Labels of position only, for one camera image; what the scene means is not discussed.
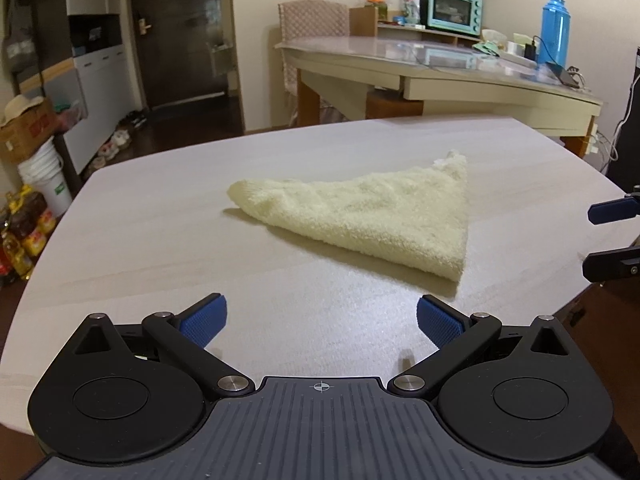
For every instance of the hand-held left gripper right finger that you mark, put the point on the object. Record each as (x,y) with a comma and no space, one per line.
(440,321)

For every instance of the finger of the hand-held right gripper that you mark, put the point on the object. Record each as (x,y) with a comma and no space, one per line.
(612,264)
(612,209)

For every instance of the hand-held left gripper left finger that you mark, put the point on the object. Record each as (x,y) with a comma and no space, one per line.
(204,320)

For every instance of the cream terry towel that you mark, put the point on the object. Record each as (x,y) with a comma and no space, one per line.
(375,210)

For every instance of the white power strip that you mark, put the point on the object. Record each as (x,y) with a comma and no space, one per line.
(594,142)

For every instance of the dark tall furniture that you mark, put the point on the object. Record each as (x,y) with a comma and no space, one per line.
(627,125)

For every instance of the dark smartphone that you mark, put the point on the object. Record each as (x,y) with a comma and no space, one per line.
(561,74)

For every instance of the black power adapter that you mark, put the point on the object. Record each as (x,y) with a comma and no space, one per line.
(530,51)

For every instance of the beige dining table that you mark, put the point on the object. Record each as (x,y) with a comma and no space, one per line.
(475,89)

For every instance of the blue thermos jug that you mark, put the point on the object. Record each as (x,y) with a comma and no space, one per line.
(554,35)

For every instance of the small white box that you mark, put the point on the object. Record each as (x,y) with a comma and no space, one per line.
(516,46)

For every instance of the group of cooking oil bottles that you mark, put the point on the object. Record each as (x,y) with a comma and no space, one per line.
(25,240)

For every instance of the row of shoes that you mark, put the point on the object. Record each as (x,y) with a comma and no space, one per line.
(115,142)

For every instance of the green cloth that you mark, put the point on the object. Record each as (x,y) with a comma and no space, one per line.
(486,49)

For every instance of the white plastic bucket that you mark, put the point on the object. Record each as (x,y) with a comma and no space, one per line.
(45,180)

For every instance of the brown cardboard box red print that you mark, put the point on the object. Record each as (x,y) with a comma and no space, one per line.
(30,135)

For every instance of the teal toaster oven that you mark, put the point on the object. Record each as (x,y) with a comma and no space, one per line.
(450,10)

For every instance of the glass-topped dining table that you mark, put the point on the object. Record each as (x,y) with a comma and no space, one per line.
(400,51)

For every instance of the grey and white cabinet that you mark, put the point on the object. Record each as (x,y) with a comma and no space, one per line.
(95,75)

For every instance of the straw hat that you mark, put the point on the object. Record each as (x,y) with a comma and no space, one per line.
(20,106)

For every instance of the white snack packet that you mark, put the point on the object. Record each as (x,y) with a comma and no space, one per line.
(411,10)

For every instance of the dark wooden door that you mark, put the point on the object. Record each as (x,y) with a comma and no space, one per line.
(175,35)

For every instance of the wooden desktop shelf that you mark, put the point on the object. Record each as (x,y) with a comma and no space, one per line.
(357,26)

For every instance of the orange-lid glass jar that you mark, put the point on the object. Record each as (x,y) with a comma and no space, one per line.
(376,9)

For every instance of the quilted beige chair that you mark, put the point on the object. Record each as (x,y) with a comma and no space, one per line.
(312,20)

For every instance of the hanging grey plastic bag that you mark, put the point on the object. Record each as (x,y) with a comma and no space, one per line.
(20,45)

